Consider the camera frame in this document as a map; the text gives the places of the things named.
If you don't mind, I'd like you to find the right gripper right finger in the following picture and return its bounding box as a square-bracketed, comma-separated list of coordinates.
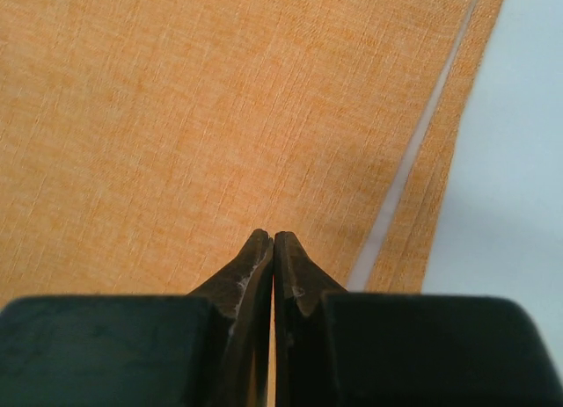
[274, 232, 562, 406]

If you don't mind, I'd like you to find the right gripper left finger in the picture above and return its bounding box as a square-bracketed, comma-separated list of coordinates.
[1, 229, 274, 406]

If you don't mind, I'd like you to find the orange cloth napkin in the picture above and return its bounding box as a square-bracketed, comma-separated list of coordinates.
[1, 0, 503, 302]

